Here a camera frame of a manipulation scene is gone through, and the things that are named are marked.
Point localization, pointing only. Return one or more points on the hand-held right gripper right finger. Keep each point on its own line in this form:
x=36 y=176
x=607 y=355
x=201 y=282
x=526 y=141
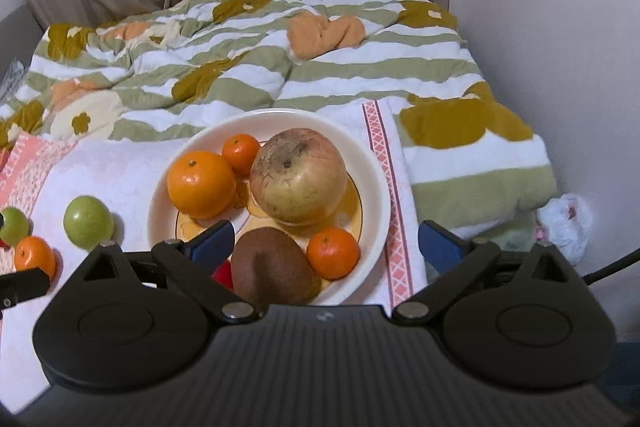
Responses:
x=440 y=245

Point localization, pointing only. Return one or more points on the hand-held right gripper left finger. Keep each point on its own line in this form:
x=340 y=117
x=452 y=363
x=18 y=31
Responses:
x=215 y=243

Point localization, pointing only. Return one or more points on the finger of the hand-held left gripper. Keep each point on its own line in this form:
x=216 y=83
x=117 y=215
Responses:
x=22 y=288

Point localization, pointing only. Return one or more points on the large orange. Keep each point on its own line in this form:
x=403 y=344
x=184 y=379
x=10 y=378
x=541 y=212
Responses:
x=34 y=257
x=201 y=185

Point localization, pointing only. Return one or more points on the red cherry tomato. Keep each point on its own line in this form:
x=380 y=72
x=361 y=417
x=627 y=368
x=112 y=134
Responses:
x=223 y=276

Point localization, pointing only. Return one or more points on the green apple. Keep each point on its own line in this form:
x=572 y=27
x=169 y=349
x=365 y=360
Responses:
x=12 y=228
x=88 y=222

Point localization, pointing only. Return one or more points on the brown kiwi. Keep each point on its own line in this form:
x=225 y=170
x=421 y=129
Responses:
x=275 y=269

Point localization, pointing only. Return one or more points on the cream bowl with cartoon print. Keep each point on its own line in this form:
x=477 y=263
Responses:
x=370 y=187

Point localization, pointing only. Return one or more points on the tiny mandarin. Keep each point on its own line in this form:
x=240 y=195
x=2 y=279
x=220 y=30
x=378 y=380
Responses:
x=241 y=154

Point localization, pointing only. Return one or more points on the large yellow-red apple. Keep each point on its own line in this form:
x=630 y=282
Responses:
x=298 y=177

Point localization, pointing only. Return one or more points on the small mandarin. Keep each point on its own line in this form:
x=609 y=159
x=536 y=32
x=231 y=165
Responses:
x=333 y=254

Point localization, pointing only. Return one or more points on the pink floral tablecloth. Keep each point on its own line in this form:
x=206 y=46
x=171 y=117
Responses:
x=125 y=157

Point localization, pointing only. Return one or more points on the white plastic bag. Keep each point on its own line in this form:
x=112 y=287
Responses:
x=567 y=227

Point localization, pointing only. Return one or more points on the green striped flower blanket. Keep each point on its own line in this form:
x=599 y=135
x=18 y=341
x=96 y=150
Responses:
x=350 y=72

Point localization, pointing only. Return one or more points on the grey patterned pillow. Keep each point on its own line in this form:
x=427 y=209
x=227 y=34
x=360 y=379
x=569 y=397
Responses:
x=12 y=72

